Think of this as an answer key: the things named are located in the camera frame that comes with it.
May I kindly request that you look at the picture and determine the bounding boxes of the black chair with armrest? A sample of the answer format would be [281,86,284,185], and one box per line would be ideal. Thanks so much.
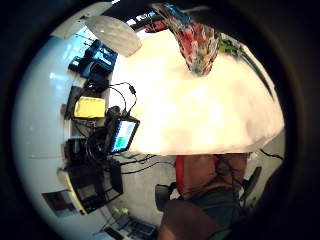
[239,165,263,203]

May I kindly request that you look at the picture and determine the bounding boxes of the black open equipment case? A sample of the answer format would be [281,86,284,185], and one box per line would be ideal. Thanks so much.
[57,159,125,215]

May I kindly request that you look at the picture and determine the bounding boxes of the black floor cables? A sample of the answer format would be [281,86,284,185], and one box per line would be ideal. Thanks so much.
[119,152,176,176]

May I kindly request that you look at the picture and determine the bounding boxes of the thin black cable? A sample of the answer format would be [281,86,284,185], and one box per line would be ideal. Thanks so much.
[107,81,139,118]

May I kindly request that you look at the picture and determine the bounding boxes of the small monitor with green screen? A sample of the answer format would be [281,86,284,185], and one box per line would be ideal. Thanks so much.
[107,116,141,155]

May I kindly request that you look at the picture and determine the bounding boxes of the small black bag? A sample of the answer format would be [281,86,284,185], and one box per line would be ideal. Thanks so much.
[84,71,110,95]

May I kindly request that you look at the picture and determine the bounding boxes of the black camera rig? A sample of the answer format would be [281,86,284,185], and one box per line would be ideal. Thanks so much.
[84,105,122,162]

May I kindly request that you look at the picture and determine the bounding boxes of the yellow box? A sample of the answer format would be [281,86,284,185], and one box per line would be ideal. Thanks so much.
[72,96,107,120]

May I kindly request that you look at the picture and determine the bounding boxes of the blue equipment case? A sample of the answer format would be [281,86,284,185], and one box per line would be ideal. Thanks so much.
[67,38,119,80]

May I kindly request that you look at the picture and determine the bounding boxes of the black floor cable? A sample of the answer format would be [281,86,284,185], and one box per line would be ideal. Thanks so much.
[258,148,285,161]

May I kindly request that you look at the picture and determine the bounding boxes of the colourful patterned flower wrap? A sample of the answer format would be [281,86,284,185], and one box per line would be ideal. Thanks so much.
[152,3,222,77]

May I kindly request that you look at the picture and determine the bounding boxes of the the person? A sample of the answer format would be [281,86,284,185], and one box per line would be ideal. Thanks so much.
[156,153,258,240]

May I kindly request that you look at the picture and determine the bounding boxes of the green flower stems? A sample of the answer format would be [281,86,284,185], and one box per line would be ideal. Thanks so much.
[217,34,276,102]

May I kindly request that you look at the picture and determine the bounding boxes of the black office chair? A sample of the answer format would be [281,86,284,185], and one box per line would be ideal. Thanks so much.
[154,182,182,213]

